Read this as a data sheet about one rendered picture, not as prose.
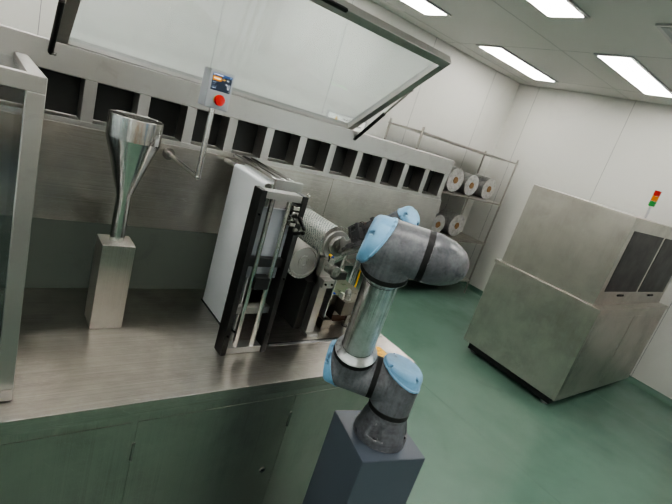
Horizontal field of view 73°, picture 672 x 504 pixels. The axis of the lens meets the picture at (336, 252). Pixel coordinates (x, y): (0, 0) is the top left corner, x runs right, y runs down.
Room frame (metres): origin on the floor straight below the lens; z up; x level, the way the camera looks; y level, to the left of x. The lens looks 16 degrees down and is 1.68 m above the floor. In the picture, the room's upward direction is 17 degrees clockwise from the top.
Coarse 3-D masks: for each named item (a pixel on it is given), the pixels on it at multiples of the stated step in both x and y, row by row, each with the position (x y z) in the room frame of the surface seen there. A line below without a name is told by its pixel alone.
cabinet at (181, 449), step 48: (48, 432) 0.84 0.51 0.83; (96, 432) 0.91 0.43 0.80; (144, 432) 0.98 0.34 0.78; (192, 432) 1.07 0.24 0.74; (240, 432) 1.18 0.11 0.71; (288, 432) 1.30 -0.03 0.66; (0, 480) 0.79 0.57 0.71; (48, 480) 0.85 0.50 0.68; (96, 480) 0.92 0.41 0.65; (144, 480) 1.00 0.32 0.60; (192, 480) 1.10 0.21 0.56; (240, 480) 1.21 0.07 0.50; (288, 480) 1.35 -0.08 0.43
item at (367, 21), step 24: (72, 0) 1.20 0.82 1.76; (312, 0) 1.34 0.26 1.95; (336, 0) 1.37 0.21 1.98; (72, 24) 1.26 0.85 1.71; (360, 24) 1.45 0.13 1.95; (384, 24) 1.50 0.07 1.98; (48, 48) 1.26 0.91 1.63; (408, 48) 1.59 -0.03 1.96; (432, 48) 1.65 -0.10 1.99; (168, 72) 1.50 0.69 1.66; (432, 72) 1.73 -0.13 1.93; (240, 96) 1.67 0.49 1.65; (360, 120) 1.95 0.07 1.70
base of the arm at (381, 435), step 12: (372, 408) 1.08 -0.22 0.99; (360, 420) 1.08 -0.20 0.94; (372, 420) 1.06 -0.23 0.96; (384, 420) 1.05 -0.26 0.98; (396, 420) 1.05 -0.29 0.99; (360, 432) 1.06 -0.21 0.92; (372, 432) 1.05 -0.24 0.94; (384, 432) 1.04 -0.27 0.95; (396, 432) 1.05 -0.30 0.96; (372, 444) 1.04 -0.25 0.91; (384, 444) 1.03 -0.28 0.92; (396, 444) 1.05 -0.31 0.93
